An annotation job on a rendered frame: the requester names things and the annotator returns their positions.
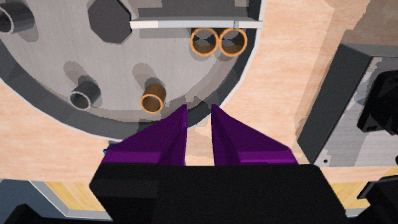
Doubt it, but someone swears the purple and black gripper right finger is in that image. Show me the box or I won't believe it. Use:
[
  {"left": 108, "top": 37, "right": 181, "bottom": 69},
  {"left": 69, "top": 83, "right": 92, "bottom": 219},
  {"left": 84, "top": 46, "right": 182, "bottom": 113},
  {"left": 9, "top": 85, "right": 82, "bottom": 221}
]
[{"left": 211, "top": 104, "right": 298, "bottom": 166}]

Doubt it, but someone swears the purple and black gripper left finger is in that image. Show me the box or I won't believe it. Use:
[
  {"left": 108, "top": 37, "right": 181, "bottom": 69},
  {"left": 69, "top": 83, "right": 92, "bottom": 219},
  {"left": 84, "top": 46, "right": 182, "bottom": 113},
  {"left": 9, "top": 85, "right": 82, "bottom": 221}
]
[{"left": 99, "top": 104, "right": 188, "bottom": 166}]

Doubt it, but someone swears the grey metal ring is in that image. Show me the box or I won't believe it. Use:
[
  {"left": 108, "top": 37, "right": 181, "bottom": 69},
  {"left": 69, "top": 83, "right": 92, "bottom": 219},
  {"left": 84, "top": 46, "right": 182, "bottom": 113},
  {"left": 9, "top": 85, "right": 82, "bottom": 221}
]
[
  {"left": 0, "top": 2, "right": 35, "bottom": 35},
  {"left": 68, "top": 81, "right": 101, "bottom": 111}
]

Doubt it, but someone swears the bronze bushing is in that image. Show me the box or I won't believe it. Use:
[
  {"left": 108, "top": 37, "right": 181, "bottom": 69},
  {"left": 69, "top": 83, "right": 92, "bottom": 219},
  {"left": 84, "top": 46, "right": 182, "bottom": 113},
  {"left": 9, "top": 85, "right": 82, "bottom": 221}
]
[
  {"left": 217, "top": 28, "right": 247, "bottom": 57},
  {"left": 140, "top": 83, "right": 166, "bottom": 113},
  {"left": 190, "top": 27, "right": 219, "bottom": 56}
]

